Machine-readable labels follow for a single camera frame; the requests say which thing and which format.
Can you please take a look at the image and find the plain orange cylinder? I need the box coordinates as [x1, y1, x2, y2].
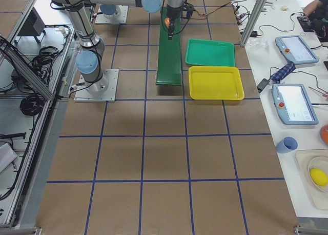
[164, 17, 170, 28]

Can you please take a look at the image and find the green plastic tray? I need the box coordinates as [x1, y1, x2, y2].
[185, 38, 235, 67]

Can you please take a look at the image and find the green conveyor belt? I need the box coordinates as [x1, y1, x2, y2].
[156, 19, 182, 86]

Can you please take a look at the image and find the yellow plastic tray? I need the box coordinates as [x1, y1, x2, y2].
[189, 66, 244, 101]

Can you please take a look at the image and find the black power adapter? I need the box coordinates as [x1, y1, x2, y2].
[257, 79, 269, 93]

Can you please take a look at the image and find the upper teach pendant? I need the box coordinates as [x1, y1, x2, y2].
[275, 35, 319, 65]

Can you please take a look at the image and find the teach pendant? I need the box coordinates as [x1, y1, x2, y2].
[275, 35, 319, 65]
[272, 84, 319, 125]

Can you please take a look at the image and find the blue plaid cloth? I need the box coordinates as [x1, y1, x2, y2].
[270, 62, 296, 83]

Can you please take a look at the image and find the lower teach pendant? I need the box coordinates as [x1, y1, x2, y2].
[272, 84, 319, 125]

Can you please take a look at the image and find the blue plastic cup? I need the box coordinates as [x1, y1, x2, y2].
[276, 136, 298, 153]

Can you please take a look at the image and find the orange round object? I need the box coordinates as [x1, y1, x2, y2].
[319, 124, 328, 145]

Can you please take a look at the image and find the beige tray with bowl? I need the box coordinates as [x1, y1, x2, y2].
[295, 149, 327, 211]

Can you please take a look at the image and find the yellow lemon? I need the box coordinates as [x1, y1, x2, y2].
[310, 168, 327, 187]

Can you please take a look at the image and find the red black wire with board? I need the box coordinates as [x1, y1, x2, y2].
[194, 3, 233, 18]

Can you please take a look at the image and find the aluminium frame post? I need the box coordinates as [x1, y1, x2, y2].
[240, 0, 267, 47]

